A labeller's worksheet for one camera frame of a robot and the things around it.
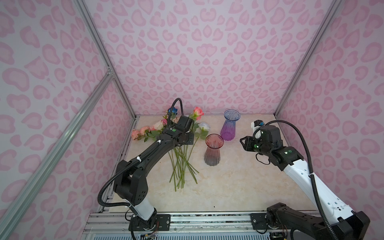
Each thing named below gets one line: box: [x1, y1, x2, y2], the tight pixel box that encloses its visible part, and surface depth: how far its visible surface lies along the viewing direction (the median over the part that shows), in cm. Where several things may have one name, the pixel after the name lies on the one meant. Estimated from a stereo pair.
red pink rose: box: [188, 106, 205, 121], surface depth 95 cm
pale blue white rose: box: [198, 122, 211, 132], surface depth 110 cm
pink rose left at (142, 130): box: [140, 126, 151, 135], surface depth 106 cm
